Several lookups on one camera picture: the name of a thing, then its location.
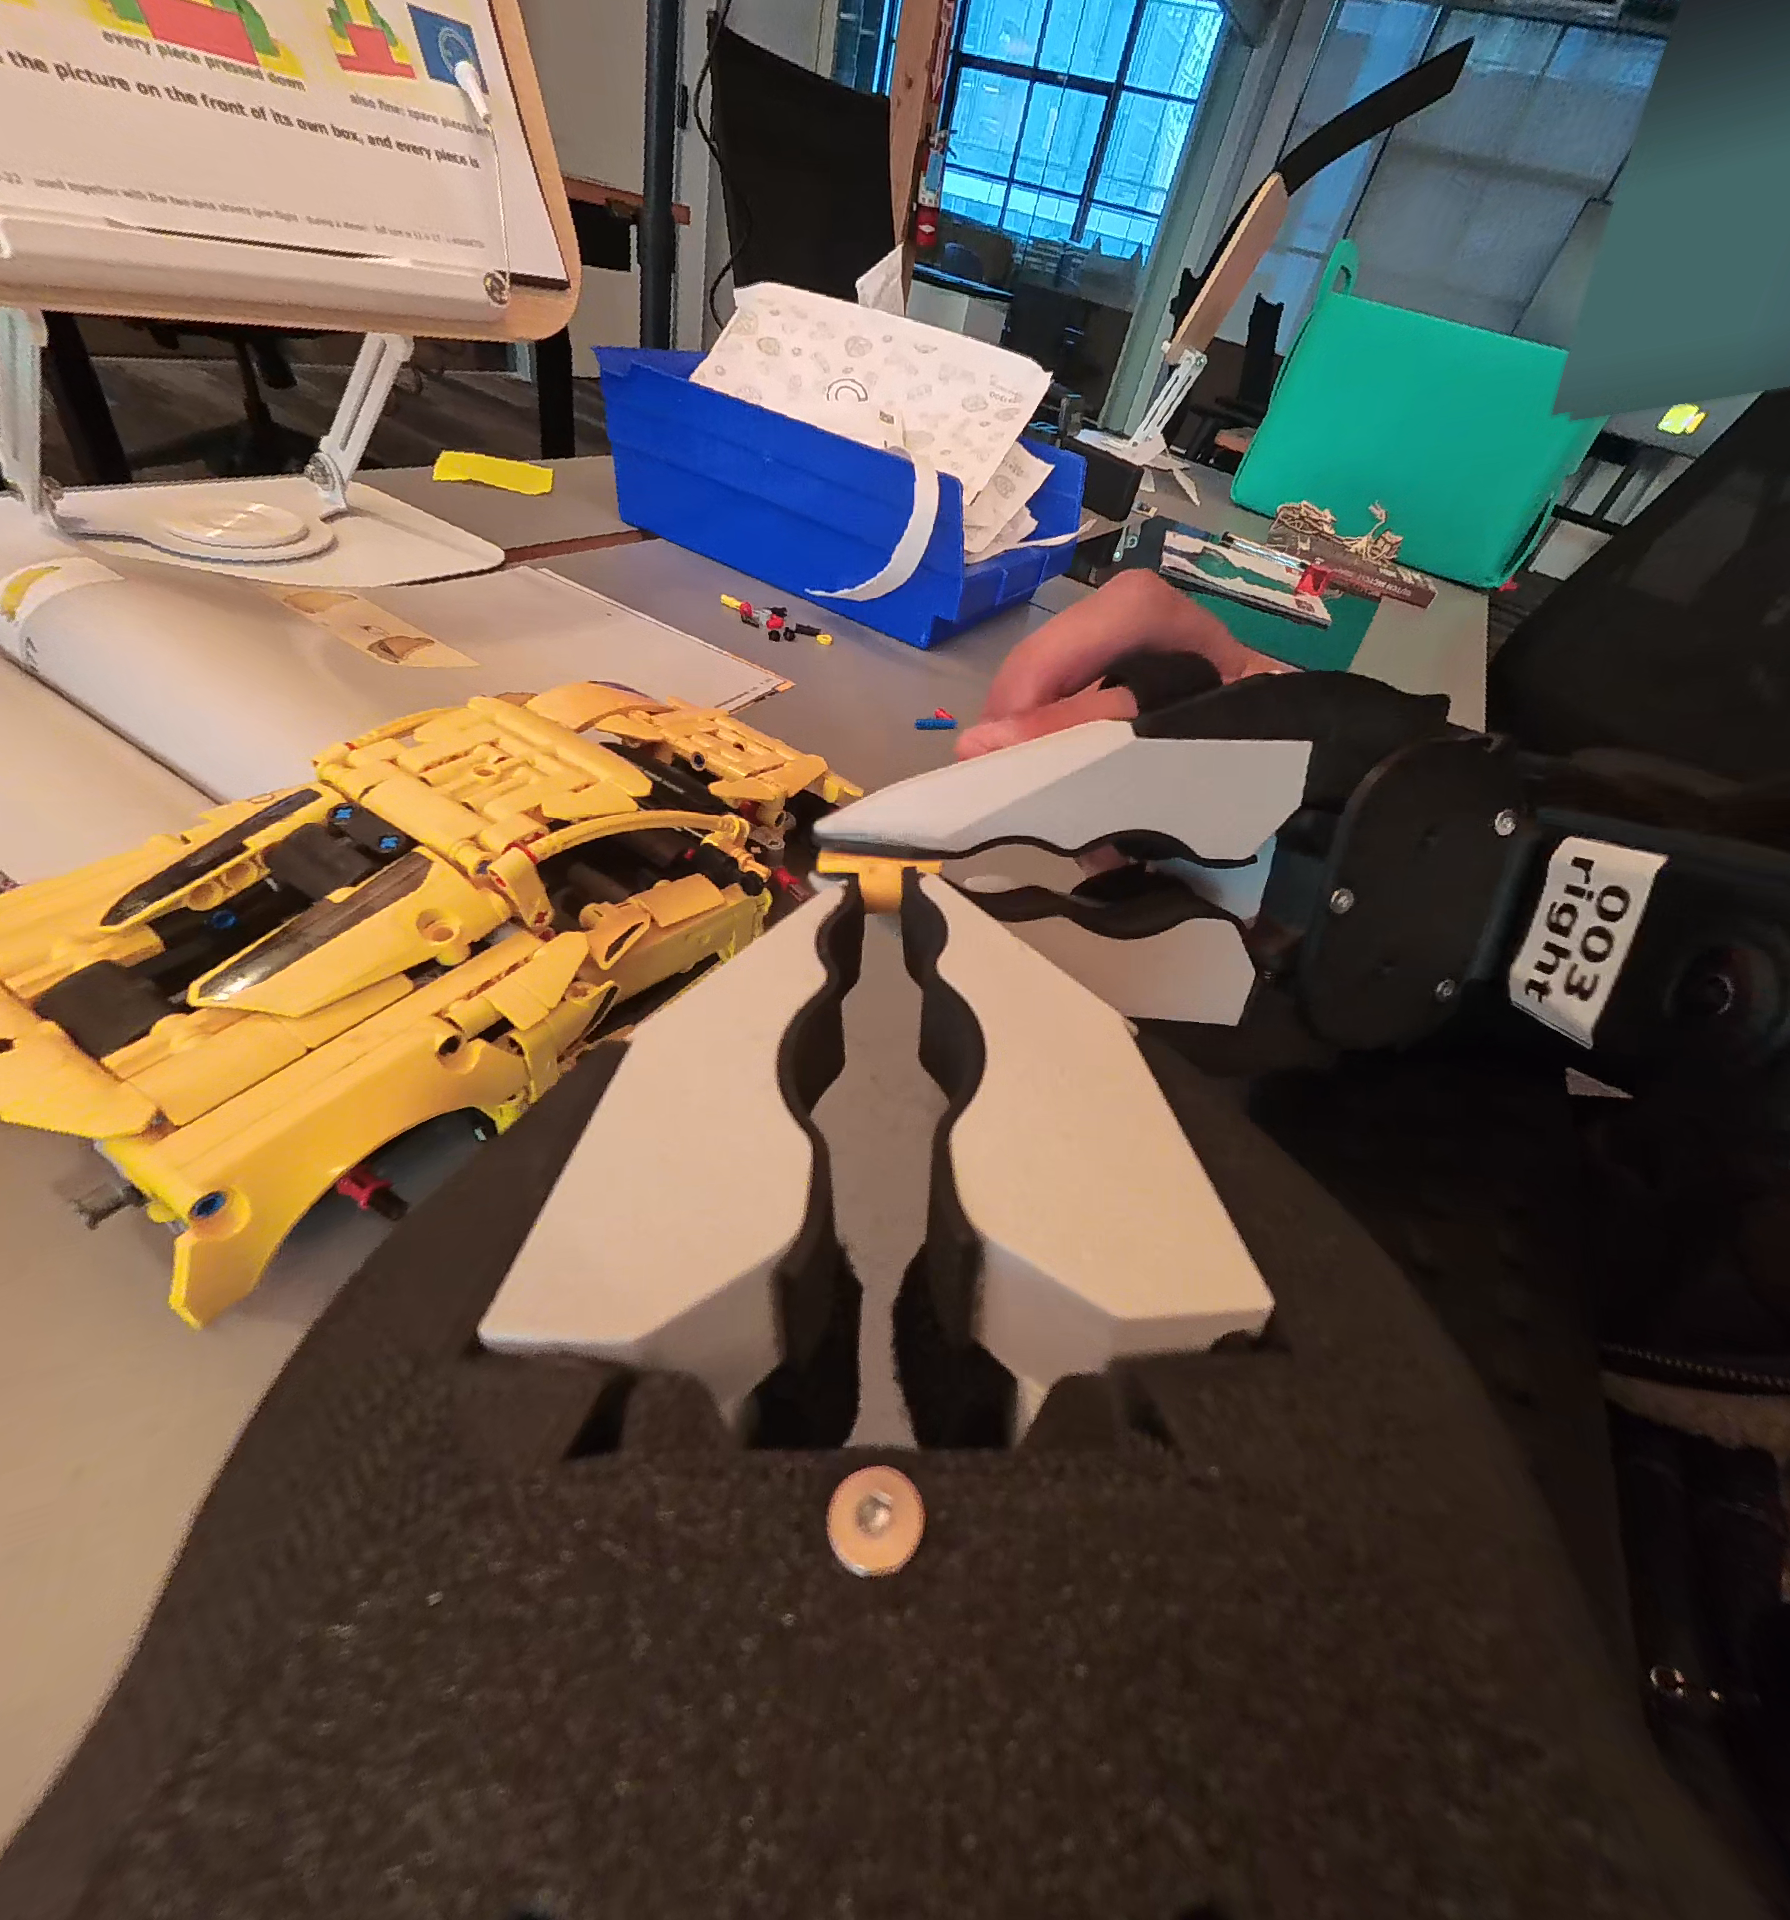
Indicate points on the small yellow T-shaped brick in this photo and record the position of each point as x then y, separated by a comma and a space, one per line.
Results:
882, 886

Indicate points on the blue plastic bin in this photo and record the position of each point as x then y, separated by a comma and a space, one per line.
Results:
776, 481

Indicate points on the flat printed box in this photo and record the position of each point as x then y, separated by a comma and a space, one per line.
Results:
1240, 579

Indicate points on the printed instruction sheet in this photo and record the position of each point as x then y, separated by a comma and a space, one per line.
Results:
236, 152

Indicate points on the white patterned paper bag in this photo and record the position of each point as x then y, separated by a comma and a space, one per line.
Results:
836, 359

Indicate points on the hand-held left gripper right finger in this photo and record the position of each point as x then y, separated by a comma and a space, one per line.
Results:
1106, 1201

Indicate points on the black monitor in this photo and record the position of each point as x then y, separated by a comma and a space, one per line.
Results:
806, 167

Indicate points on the person's right hand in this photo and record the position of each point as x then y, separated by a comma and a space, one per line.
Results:
1090, 629

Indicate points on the open instruction booklet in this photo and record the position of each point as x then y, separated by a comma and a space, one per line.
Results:
160, 676

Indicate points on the dark fleece-lined jacket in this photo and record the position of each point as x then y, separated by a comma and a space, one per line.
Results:
1661, 1275

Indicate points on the yellow tape strip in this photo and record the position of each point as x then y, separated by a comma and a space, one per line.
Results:
489, 471

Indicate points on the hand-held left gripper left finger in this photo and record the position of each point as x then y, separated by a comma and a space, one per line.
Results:
671, 1201

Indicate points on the black metal pole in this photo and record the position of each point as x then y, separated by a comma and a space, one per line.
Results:
663, 152

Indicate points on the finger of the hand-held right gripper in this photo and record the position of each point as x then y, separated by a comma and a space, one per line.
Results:
1075, 781
1196, 977

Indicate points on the yellow toy brick car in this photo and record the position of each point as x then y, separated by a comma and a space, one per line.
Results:
430, 781

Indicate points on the grey desk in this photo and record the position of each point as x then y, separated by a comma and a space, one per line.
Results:
25, 1427

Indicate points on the gridded window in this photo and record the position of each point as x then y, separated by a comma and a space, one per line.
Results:
1075, 135

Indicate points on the wooden post with red label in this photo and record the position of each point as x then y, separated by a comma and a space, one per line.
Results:
919, 90

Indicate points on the small cluster of brick pins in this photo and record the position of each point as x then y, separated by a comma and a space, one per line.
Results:
776, 620

